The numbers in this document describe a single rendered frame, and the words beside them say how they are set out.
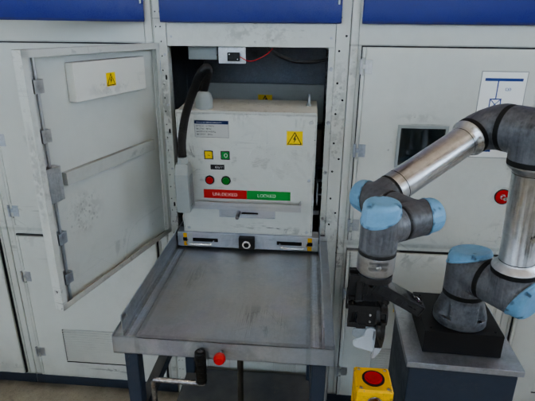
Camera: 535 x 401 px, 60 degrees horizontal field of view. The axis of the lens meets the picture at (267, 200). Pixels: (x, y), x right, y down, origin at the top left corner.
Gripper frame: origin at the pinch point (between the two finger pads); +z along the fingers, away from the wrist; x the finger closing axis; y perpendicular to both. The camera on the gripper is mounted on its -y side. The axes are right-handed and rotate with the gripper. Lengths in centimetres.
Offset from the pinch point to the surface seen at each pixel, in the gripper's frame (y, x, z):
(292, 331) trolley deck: 19.3, -25.4, 14.8
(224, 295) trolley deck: 42, -42, 15
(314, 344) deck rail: 13.1, -19.6, 14.4
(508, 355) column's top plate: -43, -32, 22
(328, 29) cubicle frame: 13, -87, -65
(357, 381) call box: 3.5, 1.5, 7.0
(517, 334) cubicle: -72, -86, 53
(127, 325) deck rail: 66, -21, 14
